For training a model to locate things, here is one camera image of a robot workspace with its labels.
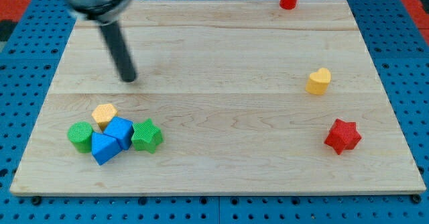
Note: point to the red star block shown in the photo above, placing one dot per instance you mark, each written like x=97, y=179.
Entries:
x=343, y=136

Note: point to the blue cube block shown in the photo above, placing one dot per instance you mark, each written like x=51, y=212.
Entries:
x=122, y=130

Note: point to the green cylinder block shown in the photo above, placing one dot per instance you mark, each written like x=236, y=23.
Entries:
x=80, y=135

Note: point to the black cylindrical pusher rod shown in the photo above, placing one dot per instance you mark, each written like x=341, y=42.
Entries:
x=115, y=42

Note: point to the yellow hexagon block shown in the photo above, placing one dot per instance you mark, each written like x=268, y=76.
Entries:
x=103, y=114

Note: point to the green star block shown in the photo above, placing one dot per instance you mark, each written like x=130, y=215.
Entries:
x=146, y=136

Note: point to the yellow heart block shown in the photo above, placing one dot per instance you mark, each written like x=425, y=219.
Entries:
x=318, y=81

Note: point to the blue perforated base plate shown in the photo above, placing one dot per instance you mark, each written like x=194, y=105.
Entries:
x=33, y=36

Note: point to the blue triangle block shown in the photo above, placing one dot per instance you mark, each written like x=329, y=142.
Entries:
x=104, y=147

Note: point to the wooden board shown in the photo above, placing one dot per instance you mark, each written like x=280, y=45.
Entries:
x=225, y=82

